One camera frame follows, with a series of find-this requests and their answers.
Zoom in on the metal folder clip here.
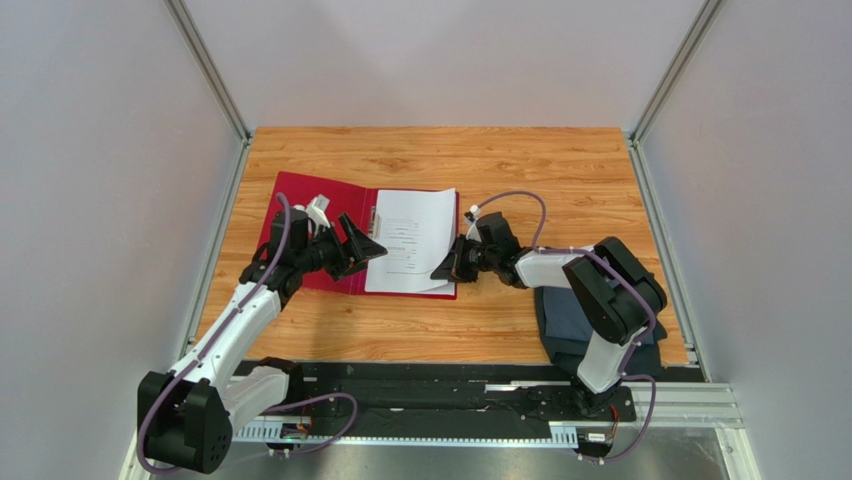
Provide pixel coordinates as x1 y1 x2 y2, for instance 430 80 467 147
367 205 379 239

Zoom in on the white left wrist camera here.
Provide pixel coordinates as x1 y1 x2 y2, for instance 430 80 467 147
304 194 332 231

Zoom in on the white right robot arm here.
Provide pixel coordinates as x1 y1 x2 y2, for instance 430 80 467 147
430 212 667 397

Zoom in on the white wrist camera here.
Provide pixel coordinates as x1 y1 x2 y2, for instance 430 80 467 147
304 194 332 231
464 205 481 242

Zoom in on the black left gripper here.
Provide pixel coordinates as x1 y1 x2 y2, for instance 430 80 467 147
294 213 386 282

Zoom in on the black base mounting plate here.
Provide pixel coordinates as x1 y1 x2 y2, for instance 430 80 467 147
275 362 638 442

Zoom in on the aluminium frame rail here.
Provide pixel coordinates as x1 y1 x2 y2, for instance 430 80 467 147
136 361 760 479

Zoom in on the dark blue folded cloth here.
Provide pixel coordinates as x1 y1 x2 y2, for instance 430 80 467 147
533 287 668 377

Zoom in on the left aluminium corner post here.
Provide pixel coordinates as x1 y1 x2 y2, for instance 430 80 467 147
164 0 252 145

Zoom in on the red plastic folder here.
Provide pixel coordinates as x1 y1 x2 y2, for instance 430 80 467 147
257 171 459 300

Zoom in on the aluminium corner post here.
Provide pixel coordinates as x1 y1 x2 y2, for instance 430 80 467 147
629 0 726 145
164 0 252 145

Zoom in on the right aluminium corner post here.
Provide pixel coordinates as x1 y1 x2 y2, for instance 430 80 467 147
629 0 726 145

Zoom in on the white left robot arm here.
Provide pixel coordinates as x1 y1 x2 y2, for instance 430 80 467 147
136 207 387 475

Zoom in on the white printed paper sheet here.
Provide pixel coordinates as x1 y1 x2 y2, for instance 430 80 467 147
423 281 457 298

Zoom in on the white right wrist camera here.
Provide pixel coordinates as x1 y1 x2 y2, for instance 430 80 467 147
464 205 481 242

